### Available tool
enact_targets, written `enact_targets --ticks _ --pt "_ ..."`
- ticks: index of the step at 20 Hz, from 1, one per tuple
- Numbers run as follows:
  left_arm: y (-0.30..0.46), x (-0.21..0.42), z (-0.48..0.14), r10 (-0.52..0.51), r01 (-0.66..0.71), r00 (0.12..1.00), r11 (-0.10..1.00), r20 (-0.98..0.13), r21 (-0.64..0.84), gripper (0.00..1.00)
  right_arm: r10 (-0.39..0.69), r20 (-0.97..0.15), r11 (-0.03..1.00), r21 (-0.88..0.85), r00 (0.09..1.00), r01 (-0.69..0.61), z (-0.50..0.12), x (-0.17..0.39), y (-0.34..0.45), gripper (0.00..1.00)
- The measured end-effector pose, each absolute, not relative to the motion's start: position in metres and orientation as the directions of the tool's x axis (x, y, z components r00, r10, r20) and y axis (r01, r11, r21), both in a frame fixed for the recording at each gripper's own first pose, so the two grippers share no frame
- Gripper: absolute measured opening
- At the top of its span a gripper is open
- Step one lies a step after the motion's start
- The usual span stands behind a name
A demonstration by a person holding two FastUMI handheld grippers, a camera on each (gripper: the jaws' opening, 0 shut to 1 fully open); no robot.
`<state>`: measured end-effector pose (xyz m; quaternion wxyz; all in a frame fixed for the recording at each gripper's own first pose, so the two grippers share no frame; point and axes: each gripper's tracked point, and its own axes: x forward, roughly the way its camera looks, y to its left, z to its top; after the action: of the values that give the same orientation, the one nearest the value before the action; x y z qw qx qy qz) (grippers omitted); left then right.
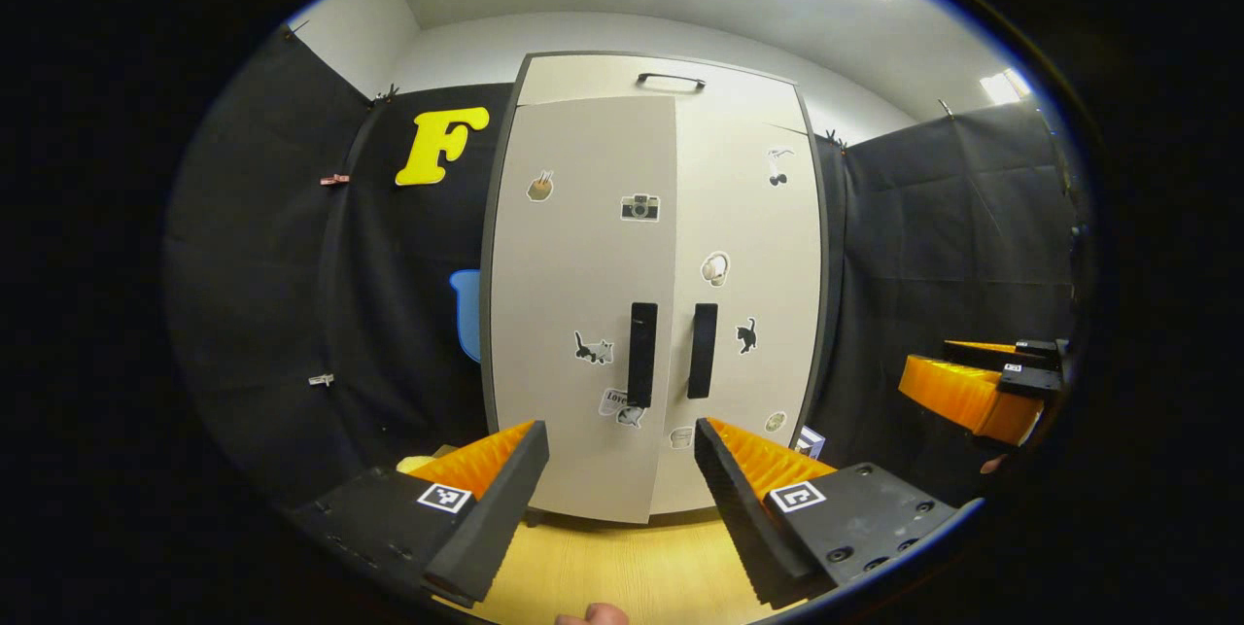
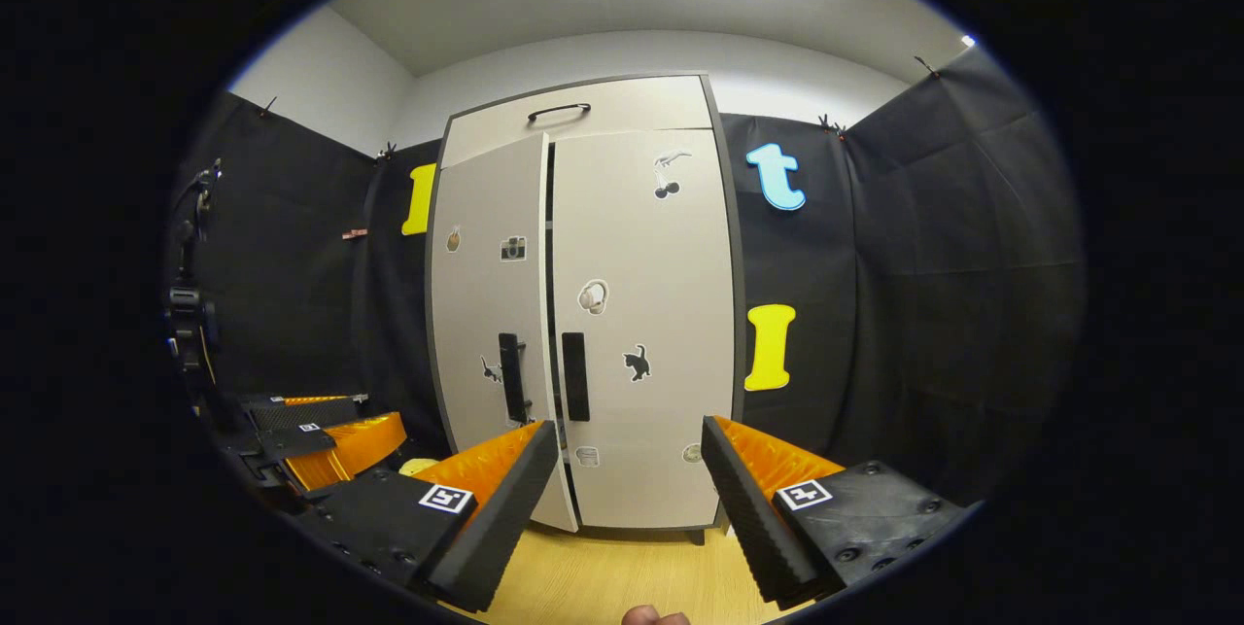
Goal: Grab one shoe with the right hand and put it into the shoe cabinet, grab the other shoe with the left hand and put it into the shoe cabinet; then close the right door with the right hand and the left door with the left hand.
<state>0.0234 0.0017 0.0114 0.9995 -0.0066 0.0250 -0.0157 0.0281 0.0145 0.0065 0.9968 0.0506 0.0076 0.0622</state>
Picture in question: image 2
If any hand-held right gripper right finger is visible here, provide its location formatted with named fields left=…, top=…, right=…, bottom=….
left=700, top=414, right=981, bottom=609

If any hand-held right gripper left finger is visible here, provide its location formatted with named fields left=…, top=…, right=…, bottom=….
left=292, top=419, right=560, bottom=613

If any black camera stand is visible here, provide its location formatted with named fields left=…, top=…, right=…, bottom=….
left=163, top=158, right=226, bottom=412

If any grey white shoe cabinet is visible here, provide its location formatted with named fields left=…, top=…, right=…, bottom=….
left=425, top=71, right=747, bottom=546

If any white cabinet drawer front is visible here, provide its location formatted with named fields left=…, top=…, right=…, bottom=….
left=442, top=76, right=715, bottom=169

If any white door with camera sticker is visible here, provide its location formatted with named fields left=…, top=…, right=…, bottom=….
left=431, top=131, right=581, bottom=534

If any black door handle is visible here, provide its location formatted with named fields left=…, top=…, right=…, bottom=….
left=561, top=331, right=591, bottom=423
left=498, top=332, right=534, bottom=426

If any white door with headphones sticker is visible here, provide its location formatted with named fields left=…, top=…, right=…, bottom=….
left=550, top=127, right=737, bottom=531

